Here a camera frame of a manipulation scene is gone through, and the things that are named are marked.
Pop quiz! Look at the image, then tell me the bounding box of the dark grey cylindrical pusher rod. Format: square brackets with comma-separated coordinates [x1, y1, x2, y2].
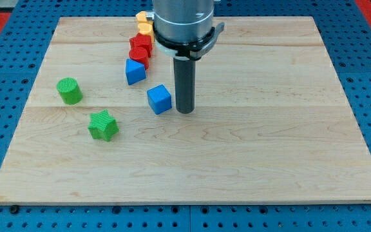
[173, 59, 195, 114]

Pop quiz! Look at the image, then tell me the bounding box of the blue cube block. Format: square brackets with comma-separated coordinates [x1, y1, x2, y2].
[147, 84, 172, 115]

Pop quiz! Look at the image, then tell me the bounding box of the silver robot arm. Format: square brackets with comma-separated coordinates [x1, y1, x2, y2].
[153, 0, 225, 114]

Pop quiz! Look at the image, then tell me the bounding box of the blue triangle block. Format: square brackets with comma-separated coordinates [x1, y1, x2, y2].
[125, 59, 146, 85]

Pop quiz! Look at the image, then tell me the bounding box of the red cylinder block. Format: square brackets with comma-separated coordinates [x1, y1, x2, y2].
[129, 46, 149, 70]

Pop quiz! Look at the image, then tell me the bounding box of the red star block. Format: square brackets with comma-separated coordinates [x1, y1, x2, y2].
[129, 33, 153, 57]

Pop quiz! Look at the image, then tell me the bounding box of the yellow hexagon block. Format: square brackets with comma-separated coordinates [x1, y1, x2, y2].
[137, 23, 155, 43]

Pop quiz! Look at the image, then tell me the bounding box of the yellow pentagon block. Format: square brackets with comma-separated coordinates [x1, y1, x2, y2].
[135, 11, 154, 24]

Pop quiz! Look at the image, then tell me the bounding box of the green star block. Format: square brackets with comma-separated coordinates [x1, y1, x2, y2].
[88, 110, 119, 142]

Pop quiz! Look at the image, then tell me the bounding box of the light wooden board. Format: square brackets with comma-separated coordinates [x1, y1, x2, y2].
[0, 17, 371, 206]

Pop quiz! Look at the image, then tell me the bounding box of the green cylinder block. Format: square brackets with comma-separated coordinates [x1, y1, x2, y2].
[56, 77, 83, 105]

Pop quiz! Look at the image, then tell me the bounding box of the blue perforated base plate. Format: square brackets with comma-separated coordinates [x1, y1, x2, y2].
[0, 1, 371, 231]

